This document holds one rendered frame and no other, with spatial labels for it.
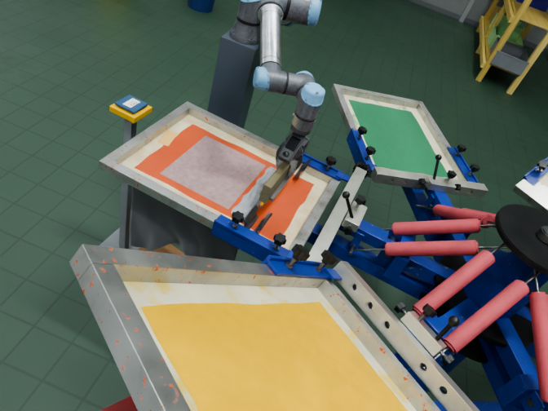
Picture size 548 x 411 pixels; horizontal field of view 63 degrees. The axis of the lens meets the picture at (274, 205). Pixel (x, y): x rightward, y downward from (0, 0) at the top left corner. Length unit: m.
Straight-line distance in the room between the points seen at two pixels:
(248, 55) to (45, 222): 1.51
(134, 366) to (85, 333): 1.82
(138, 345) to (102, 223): 2.27
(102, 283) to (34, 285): 1.95
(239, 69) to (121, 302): 1.79
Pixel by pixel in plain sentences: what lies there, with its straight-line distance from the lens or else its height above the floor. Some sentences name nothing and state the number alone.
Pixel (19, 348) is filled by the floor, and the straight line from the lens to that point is 2.42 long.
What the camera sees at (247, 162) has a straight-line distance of 1.88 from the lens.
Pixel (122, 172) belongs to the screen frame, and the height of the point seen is 0.99.
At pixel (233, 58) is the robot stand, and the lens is 2.29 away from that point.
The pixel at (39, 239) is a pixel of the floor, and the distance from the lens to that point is 2.79.
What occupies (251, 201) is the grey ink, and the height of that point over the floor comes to 0.96.
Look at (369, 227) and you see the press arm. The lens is 1.68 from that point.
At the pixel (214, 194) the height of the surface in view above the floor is 0.96.
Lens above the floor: 2.08
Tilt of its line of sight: 41 degrees down
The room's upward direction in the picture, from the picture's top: 20 degrees clockwise
